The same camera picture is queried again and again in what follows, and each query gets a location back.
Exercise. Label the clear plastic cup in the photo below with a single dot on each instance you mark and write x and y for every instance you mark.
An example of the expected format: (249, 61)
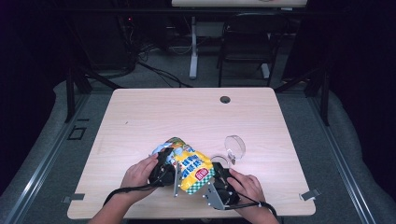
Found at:
(235, 146)

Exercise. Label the white desk leg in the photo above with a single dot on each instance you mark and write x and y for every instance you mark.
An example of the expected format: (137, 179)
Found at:
(193, 49)
(265, 71)

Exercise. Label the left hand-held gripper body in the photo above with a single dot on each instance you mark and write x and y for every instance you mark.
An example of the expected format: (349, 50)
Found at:
(162, 175)

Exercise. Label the black chair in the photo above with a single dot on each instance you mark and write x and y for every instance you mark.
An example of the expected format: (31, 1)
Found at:
(249, 40)

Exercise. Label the white bowl with powder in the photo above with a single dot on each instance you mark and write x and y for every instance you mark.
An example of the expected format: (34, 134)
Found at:
(219, 159)

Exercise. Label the grey metal clip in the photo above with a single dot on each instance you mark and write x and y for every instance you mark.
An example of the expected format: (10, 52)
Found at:
(309, 194)

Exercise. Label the yellow seasoning pouch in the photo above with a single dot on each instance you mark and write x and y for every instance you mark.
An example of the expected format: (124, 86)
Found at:
(193, 168)

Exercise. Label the person's left hand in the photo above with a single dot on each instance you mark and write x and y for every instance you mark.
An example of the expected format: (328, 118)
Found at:
(137, 177)

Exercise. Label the black metal stand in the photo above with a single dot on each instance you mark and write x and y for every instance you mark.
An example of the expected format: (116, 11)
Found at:
(323, 96)
(71, 93)

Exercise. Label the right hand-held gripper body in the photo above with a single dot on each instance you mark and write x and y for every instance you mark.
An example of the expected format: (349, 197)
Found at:
(221, 193)

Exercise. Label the person's right hand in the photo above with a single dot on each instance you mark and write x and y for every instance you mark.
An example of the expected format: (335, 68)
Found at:
(249, 189)

